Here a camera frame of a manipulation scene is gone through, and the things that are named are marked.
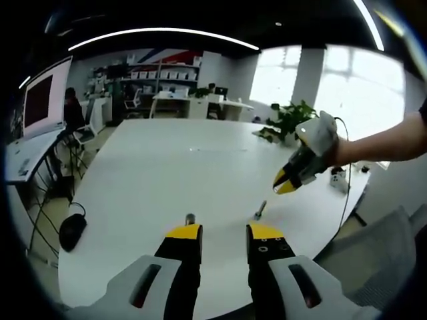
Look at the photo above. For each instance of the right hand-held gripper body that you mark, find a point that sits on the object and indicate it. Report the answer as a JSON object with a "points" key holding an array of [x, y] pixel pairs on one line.
{"points": [[317, 133]]}

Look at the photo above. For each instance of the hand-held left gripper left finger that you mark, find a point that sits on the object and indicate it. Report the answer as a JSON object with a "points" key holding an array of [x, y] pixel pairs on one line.
{"points": [[183, 260]]}

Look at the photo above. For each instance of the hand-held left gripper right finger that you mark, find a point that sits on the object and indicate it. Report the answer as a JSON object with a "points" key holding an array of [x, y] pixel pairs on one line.
{"points": [[267, 263]]}

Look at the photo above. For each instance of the small steel threaded stud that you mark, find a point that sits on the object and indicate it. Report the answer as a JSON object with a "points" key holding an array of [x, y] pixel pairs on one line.
{"points": [[260, 210]]}

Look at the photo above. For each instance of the person's right hand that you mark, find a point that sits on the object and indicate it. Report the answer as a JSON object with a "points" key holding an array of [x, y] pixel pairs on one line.
{"points": [[343, 151]]}

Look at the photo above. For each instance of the white game controller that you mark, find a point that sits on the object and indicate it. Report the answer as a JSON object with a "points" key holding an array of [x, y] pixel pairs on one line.
{"points": [[337, 180]]}

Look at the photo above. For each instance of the potted green plant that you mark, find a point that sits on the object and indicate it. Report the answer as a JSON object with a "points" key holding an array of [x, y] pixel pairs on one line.
{"points": [[290, 116]]}

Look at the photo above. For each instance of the black and white controller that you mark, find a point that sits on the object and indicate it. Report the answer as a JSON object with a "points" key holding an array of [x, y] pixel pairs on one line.
{"points": [[365, 169]]}

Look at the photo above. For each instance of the grey mesh office chair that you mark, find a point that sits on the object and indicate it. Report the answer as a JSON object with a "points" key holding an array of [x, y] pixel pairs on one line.
{"points": [[377, 250]]}

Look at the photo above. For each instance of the person's black sleeve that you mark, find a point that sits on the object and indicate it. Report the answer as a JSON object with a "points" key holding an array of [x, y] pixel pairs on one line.
{"points": [[423, 111]]}

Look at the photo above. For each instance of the long white desk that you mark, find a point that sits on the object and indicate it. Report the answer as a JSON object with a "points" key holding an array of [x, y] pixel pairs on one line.
{"points": [[200, 104]]}

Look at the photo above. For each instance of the black rounded device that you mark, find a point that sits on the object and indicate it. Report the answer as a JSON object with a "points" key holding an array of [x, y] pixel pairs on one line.
{"points": [[71, 231]]}

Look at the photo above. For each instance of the small desk plant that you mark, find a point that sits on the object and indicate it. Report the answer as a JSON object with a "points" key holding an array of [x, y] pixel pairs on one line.
{"points": [[200, 92]]}

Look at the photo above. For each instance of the white ceiling light strip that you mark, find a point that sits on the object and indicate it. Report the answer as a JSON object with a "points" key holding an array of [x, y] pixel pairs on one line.
{"points": [[163, 32], [368, 23]]}

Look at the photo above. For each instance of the white office chair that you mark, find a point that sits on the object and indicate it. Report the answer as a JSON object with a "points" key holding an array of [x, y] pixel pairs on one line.
{"points": [[86, 133]]}

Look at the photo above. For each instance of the shelf with white storage bins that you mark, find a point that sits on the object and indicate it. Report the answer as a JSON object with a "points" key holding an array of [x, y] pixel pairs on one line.
{"points": [[163, 71]]}

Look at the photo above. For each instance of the green panel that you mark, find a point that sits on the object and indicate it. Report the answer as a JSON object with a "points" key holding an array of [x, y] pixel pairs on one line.
{"points": [[115, 90]]}

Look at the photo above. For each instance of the white curved desk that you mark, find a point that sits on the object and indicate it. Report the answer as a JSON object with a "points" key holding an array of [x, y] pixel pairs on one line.
{"points": [[30, 156]]}

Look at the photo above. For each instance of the black screen on stand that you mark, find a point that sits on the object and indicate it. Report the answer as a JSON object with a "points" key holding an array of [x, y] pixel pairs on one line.
{"points": [[116, 70]]}

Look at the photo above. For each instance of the large computer monitor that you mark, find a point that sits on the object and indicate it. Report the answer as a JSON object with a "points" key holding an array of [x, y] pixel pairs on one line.
{"points": [[43, 100]]}

